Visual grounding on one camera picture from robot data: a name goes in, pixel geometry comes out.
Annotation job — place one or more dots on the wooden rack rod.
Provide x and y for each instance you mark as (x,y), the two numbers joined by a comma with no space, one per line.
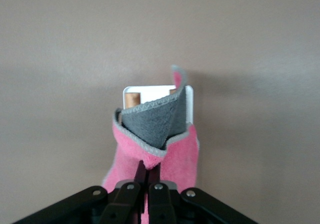
(173,92)
(132,100)

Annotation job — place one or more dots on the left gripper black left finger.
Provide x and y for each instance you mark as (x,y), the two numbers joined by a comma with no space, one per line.
(125,204)

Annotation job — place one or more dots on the pink and grey cloth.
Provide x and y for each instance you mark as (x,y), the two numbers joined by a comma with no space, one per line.
(150,124)

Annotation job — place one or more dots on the white rectangular rack tray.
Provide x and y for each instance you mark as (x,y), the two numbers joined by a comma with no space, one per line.
(155,93)

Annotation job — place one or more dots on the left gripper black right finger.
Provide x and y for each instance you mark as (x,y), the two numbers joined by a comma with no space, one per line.
(162,204)

